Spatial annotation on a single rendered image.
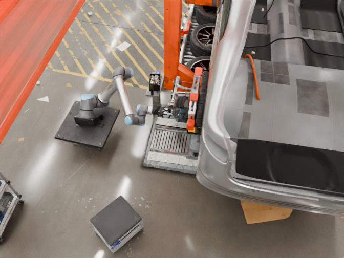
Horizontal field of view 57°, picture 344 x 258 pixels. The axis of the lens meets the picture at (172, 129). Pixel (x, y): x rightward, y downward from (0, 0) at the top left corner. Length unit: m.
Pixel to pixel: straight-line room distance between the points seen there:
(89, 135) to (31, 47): 3.28
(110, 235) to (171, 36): 2.07
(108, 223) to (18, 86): 2.78
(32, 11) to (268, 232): 3.35
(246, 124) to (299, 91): 0.67
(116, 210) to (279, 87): 2.06
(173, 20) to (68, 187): 2.20
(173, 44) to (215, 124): 1.48
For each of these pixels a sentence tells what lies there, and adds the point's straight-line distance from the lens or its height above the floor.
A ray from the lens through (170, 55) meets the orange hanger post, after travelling 3.58.
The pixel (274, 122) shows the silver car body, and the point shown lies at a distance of 3.24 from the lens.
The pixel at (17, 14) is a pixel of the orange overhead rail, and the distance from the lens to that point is 0.74.
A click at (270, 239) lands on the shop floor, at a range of 3.71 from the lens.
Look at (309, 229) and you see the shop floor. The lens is 3.90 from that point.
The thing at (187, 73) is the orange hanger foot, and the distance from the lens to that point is 3.80.
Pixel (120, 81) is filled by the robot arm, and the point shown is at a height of 0.99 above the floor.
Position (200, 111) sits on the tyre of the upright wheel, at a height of 1.03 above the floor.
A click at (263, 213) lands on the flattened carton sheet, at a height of 0.01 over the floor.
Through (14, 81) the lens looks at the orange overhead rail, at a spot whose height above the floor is 3.00.
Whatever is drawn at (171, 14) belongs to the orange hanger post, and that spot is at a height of 1.57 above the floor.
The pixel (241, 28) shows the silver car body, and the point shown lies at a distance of 2.69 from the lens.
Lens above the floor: 3.37
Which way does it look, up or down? 53 degrees down
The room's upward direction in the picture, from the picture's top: 2 degrees clockwise
